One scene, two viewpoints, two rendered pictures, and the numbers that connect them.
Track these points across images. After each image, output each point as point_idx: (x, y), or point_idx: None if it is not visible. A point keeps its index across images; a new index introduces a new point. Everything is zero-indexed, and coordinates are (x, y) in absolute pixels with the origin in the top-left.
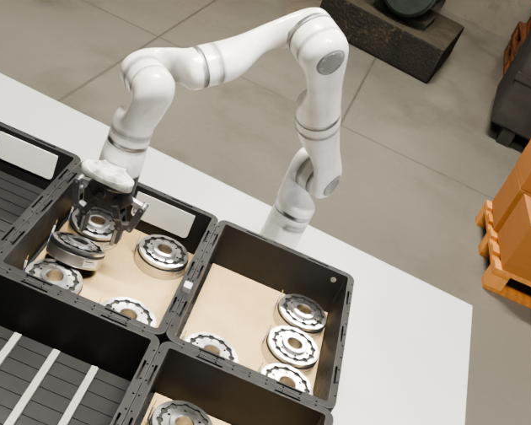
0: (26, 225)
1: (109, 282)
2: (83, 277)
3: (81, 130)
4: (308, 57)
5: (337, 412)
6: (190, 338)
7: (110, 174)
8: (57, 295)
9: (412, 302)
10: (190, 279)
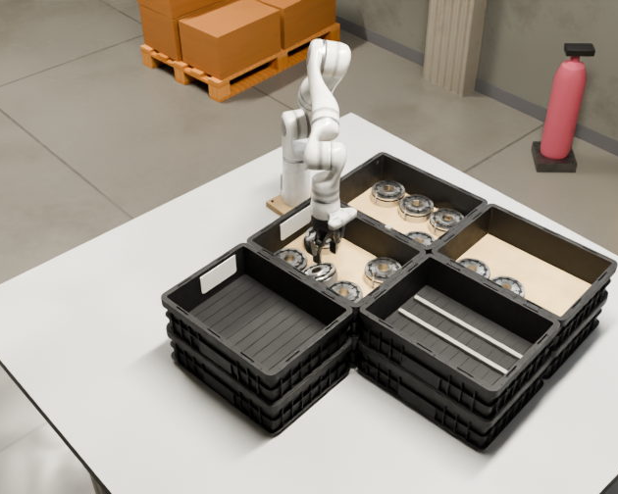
0: (320, 285)
1: (338, 272)
2: None
3: (103, 253)
4: (344, 70)
5: None
6: None
7: (347, 216)
8: (388, 285)
9: (341, 140)
10: (379, 225)
